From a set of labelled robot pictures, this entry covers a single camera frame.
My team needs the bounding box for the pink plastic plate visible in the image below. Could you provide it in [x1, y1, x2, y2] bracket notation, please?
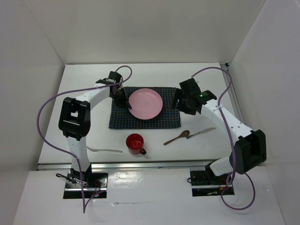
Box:
[129, 88, 163, 120]

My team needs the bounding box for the brown wooden spoon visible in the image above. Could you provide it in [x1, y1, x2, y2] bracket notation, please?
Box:
[164, 130, 190, 145]

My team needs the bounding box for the red enamel mug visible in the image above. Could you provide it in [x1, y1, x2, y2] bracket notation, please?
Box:
[126, 134, 147, 155]

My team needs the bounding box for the silver metal fork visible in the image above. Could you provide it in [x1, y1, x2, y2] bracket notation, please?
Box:
[86, 146, 123, 154]

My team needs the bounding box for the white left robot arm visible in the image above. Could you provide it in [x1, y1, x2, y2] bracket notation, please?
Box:
[59, 71, 131, 187]

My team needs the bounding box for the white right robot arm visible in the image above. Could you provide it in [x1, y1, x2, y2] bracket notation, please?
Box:
[172, 78, 267, 184]

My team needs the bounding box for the silver table knife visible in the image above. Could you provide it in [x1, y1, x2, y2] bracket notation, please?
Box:
[186, 127, 216, 139]

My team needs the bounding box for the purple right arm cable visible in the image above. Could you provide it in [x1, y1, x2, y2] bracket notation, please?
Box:
[191, 67, 256, 209]

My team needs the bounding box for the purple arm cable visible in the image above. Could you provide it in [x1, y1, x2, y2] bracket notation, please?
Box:
[191, 67, 256, 209]
[36, 65, 133, 214]

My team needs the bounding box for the aluminium right side rail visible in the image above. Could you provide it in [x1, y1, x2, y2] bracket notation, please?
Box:
[220, 63, 245, 124]

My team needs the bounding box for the aluminium rail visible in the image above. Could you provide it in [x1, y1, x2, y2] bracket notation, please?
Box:
[220, 63, 245, 124]
[36, 159, 258, 171]

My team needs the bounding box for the aluminium front rail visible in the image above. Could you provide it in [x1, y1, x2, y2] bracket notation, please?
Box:
[36, 159, 258, 171]

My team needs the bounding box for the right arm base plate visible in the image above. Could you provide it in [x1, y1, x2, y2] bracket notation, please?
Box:
[187, 171, 234, 197]

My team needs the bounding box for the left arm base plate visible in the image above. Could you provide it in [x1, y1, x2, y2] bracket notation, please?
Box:
[63, 172, 108, 200]

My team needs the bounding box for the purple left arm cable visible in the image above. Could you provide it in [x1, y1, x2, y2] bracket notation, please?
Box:
[36, 65, 133, 214]

